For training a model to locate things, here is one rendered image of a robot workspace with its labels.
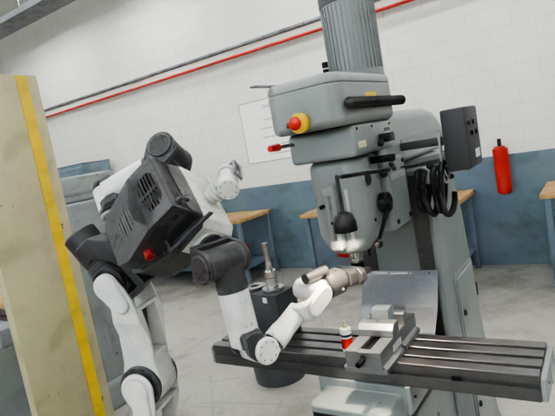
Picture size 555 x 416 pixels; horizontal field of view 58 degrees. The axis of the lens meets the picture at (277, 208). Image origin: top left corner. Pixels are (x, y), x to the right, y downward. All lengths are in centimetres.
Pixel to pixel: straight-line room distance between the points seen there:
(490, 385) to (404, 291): 60
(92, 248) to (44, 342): 129
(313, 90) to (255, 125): 553
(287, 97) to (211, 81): 594
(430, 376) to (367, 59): 108
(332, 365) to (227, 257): 65
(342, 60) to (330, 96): 41
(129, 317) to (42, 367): 130
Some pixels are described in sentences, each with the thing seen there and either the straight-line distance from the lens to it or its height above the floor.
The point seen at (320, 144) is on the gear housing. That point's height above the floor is 168.
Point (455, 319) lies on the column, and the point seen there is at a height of 90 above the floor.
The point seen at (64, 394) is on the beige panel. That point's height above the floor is 62.
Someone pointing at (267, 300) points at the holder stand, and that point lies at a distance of 199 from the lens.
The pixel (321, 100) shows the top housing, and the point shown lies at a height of 181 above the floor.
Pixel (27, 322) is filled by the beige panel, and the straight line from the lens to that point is 286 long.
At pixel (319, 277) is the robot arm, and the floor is 127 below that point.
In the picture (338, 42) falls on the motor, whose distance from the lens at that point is 189.
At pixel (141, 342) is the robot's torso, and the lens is 173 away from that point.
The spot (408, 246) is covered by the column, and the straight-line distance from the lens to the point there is 210.
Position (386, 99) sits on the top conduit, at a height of 179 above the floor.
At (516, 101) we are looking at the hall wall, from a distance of 579.
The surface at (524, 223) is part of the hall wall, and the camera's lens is 592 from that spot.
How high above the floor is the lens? 170
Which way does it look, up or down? 7 degrees down
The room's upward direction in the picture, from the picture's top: 10 degrees counter-clockwise
